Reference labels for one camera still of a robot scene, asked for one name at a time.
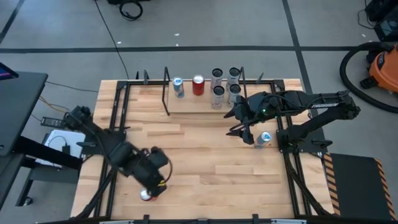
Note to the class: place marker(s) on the laptop screen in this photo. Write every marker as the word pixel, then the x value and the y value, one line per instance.
pixel 6 73

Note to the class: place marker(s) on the white strip on frame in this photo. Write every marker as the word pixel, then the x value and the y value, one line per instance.
pixel 289 221
pixel 116 221

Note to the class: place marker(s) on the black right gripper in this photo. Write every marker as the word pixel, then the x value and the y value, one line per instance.
pixel 250 109

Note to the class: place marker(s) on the silver blue Red Bull can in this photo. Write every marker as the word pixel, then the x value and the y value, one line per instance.
pixel 264 138
pixel 178 90

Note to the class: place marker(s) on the white Celsius can red band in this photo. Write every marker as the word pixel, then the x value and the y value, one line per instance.
pixel 216 82

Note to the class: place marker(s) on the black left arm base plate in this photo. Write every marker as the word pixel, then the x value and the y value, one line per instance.
pixel 93 151

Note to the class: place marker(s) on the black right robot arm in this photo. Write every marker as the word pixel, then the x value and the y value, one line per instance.
pixel 323 105

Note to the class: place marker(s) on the black equipment case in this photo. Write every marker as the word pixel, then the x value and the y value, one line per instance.
pixel 387 28

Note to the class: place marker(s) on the black aluminium rig frame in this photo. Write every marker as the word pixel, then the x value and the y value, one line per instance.
pixel 224 222

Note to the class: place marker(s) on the small black charger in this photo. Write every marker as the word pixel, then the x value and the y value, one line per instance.
pixel 66 149

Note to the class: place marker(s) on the white Celsius Arctic can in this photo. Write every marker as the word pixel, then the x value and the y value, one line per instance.
pixel 232 80

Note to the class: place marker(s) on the red soda can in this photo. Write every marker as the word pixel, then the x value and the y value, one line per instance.
pixel 198 88
pixel 144 196

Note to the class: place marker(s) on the orange shop vacuum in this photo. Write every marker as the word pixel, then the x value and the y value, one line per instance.
pixel 343 73
pixel 387 71

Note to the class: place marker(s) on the black hazard striped mat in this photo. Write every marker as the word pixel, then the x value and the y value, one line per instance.
pixel 357 186

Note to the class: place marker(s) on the black desk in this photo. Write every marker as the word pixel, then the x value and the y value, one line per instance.
pixel 18 109

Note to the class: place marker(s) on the black power adapter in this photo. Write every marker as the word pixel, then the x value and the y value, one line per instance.
pixel 51 122

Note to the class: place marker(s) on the white flat box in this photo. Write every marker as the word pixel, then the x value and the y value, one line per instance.
pixel 73 138

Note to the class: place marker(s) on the white Celsius can blue band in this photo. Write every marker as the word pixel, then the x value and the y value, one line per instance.
pixel 232 92

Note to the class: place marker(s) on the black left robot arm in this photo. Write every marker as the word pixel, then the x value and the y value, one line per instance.
pixel 93 129

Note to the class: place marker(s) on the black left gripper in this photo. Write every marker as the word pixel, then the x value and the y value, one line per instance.
pixel 154 168

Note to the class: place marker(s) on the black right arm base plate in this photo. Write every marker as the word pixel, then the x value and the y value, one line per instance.
pixel 311 149

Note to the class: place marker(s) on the wooden shelf with black legs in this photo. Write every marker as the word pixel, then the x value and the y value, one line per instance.
pixel 192 105

